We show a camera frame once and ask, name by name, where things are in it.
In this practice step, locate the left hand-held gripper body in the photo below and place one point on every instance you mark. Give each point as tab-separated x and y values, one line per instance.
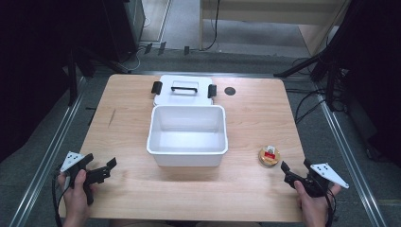
82	169

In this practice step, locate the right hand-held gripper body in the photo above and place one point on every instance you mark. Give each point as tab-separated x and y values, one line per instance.
320	179

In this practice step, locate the person's right hand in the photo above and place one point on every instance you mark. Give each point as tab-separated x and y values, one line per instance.
312	201

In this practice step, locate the person's left hand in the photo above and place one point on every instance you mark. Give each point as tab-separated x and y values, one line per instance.
76	196

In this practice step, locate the white plastic storage box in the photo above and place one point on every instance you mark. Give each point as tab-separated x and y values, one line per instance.
187	135

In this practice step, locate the black round table grommet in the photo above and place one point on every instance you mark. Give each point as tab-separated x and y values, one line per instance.
230	91

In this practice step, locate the black tripod stand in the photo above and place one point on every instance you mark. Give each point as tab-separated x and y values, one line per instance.
73	74
315	63

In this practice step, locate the dark curtain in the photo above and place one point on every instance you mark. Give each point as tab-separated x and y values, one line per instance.
34	72
376	78

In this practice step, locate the black power plug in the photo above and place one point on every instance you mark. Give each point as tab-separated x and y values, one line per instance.
186	50
148	48

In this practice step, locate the dark cabinet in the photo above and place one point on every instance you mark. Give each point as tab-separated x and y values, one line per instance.
124	28

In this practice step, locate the light wooden cabinet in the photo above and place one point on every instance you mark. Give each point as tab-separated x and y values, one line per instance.
268	19

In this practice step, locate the metal floor rail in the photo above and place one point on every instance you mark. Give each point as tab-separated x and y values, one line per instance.
47	157
348	157

